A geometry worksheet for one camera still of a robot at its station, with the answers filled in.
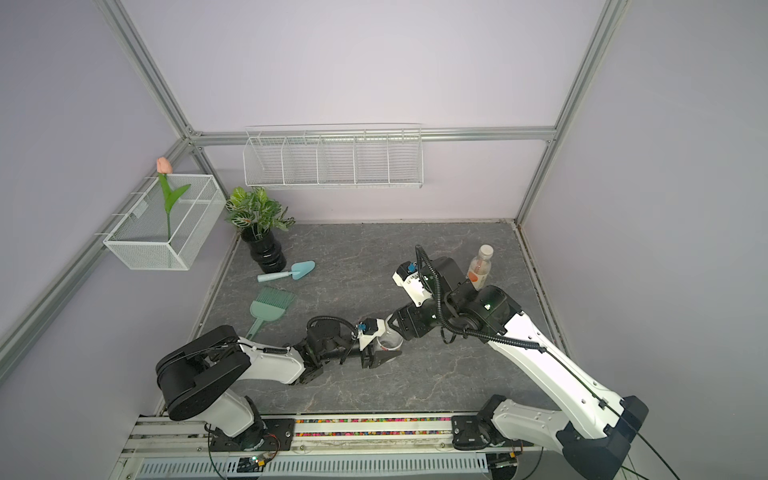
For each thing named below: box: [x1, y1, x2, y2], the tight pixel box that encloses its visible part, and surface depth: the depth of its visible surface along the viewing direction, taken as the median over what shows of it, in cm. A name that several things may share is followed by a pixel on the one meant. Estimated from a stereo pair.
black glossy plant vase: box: [240, 225, 287, 274], surface depth 102 cm
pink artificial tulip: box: [156, 157, 191, 245], surface depth 82 cm
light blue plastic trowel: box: [257, 260, 316, 282], surface depth 107 cm
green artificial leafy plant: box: [225, 186, 296, 240], surface depth 92 cm
